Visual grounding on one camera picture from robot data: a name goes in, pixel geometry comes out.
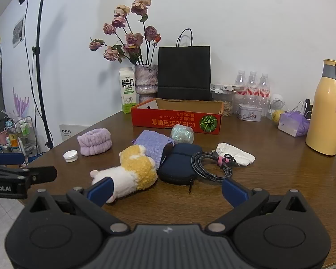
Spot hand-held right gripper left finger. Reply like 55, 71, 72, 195
29, 177, 131, 235

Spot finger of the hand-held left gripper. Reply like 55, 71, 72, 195
0, 153, 25, 166
0, 164, 57, 186

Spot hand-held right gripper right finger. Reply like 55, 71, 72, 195
206, 178, 307, 235

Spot black braided cable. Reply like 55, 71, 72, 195
191, 150, 240, 182

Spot yellow white plush toy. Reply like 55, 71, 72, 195
90, 145, 158, 204

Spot white cloth pouch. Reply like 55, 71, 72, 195
215, 142, 255, 166

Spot navy zipper pouch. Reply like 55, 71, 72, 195
157, 143, 203, 194

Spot purple knit pouch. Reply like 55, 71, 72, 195
131, 130, 174, 170

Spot red cardboard box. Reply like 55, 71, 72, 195
131, 99, 224, 135

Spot metal storage cart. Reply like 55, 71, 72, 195
0, 116, 37, 157

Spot white bottle cap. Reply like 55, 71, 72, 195
63, 150, 78, 163

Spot purple fluffy headband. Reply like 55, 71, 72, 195
77, 128, 111, 156

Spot iridescent ball in plastic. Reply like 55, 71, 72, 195
170, 126, 194, 144

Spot grey tin box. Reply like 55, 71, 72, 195
236, 104, 262, 122

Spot glass jar of seeds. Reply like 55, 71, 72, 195
212, 92, 233, 116

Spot purple face mask pack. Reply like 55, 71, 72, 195
278, 101, 311, 137

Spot white round device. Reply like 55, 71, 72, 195
269, 94, 285, 110

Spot green white milk carton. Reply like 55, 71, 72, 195
119, 67, 137, 114

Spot black light stand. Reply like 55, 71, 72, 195
32, 0, 54, 150

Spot white flat carton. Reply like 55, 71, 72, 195
211, 83, 248, 95

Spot purple white vase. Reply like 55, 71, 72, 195
134, 64, 159, 104

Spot yellow thermos jug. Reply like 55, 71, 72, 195
306, 59, 336, 156

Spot black paper bag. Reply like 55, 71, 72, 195
157, 29, 212, 101

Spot dried pink roses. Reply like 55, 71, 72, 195
90, 0, 161, 65

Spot purple flower wall decal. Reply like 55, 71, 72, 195
13, 87, 31, 117

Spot wall poster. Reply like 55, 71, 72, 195
12, 17, 24, 48

